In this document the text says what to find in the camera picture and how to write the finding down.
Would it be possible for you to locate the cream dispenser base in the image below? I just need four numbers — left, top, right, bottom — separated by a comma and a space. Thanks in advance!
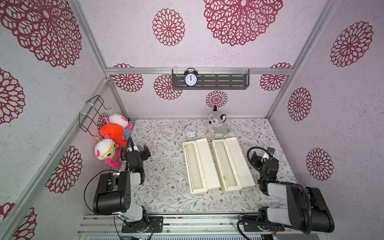
212, 138, 256, 192

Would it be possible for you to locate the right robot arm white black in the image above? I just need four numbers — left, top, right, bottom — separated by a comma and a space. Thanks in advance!
247, 147, 335, 235

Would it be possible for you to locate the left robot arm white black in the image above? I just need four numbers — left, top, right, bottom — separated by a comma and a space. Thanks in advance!
93, 144, 151, 225

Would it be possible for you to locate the red plush toy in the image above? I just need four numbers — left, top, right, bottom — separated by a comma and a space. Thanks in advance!
100, 124, 127, 147

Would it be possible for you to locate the floral table mat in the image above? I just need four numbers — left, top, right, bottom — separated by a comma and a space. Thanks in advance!
132, 119, 297, 213

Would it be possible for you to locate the white pink plush top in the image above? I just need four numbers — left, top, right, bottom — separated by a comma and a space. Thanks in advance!
107, 114, 132, 130

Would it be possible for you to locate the grey plush toy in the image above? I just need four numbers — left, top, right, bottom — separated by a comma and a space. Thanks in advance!
206, 105, 231, 139

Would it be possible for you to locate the black alarm clock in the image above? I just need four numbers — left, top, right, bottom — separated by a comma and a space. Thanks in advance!
184, 68, 199, 87

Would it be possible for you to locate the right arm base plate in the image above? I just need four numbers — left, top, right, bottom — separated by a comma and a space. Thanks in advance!
238, 214, 285, 232

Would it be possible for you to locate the black wire basket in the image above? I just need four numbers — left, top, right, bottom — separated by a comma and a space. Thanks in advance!
78, 95, 112, 137

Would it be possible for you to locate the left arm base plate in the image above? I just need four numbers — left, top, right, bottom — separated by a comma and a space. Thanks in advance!
122, 216, 164, 234

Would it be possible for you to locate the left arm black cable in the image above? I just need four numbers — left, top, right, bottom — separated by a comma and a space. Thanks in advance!
83, 169, 121, 214

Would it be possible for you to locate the grey wall shelf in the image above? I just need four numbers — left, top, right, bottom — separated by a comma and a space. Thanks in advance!
171, 69, 250, 91

